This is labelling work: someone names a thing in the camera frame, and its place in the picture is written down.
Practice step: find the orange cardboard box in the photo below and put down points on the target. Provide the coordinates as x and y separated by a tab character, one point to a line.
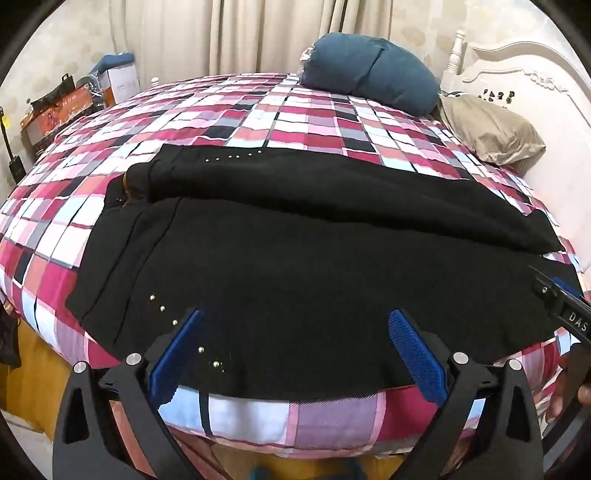
60	110

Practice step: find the black pants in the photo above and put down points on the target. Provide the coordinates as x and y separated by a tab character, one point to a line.
295	258

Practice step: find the dark cloth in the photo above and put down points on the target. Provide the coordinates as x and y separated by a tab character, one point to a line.
7	337

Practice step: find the blue pillow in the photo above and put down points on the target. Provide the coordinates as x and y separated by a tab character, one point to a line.
369	69

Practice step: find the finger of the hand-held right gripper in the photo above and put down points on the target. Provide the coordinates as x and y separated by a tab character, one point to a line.
556	288

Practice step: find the beige pillow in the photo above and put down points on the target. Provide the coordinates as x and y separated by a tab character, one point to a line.
489	124

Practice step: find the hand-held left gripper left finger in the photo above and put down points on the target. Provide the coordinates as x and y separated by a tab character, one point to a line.
175	360

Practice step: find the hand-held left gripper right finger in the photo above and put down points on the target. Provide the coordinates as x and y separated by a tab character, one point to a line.
418	355

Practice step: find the white cardboard box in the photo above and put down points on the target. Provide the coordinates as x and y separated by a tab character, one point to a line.
122	83

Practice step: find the beige curtain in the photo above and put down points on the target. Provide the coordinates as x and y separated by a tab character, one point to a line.
207	37

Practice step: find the person's right hand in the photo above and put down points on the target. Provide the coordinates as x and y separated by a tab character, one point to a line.
563	392

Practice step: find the yellow wooden bed frame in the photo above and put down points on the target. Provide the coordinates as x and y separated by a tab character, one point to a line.
32	383

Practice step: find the white carved headboard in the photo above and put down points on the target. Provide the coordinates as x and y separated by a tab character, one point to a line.
508	64

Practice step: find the checked bed blanket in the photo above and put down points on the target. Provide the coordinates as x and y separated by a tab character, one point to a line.
323	115

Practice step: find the blue bundle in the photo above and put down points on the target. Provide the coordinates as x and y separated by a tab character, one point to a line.
115	60

